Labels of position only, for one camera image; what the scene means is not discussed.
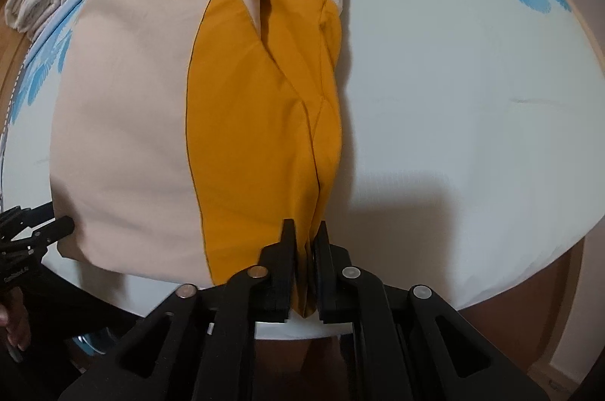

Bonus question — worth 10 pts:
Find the person's left hand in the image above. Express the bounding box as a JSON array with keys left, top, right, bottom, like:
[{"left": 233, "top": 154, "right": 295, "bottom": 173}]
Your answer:
[{"left": 0, "top": 286, "right": 32, "bottom": 361}]

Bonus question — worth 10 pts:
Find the beige and orange cloth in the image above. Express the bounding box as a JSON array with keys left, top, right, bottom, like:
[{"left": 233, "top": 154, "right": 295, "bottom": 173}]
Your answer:
[{"left": 48, "top": 0, "right": 344, "bottom": 319}]

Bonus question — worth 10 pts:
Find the blue and white bed sheet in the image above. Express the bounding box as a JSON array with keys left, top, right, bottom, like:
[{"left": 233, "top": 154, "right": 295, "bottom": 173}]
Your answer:
[{"left": 0, "top": 0, "right": 605, "bottom": 341}]

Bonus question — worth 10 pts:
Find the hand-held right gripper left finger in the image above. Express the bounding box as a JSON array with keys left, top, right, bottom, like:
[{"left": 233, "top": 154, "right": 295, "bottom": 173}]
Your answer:
[{"left": 57, "top": 219, "right": 298, "bottom": 401}]

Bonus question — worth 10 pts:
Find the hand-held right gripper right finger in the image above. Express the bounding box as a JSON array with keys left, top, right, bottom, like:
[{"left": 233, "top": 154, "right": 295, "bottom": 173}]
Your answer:
[{"left": 314, "top": 220, "right": 549, "bottom": 401}]

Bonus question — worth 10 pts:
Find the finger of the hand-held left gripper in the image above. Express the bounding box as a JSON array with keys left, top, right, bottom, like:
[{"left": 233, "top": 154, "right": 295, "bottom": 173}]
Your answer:
[
  {"left": 26, "top": 216, "right": 75, "bottom": 257},
  {"left": 0, "top": 201, "right": 54, "bottom": 236}
]

